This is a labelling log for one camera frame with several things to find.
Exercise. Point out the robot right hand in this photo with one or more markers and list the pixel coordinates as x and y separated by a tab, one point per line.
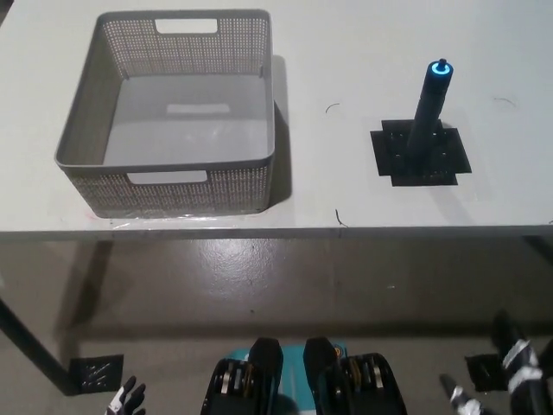
520	363

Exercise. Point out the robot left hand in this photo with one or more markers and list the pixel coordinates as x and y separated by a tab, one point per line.
125	400

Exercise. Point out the black table leg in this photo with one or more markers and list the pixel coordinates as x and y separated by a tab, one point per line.
540	247
34	346

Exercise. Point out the black teal robot body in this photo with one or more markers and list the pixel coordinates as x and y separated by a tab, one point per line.
302	384

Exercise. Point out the clear tape strip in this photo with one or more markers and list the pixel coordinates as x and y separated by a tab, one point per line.
181	218

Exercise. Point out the black tape pad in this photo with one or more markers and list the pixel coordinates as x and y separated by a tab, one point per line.
449	168

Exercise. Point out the grey perforated plastic basket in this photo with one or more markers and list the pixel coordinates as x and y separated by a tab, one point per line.
173	129

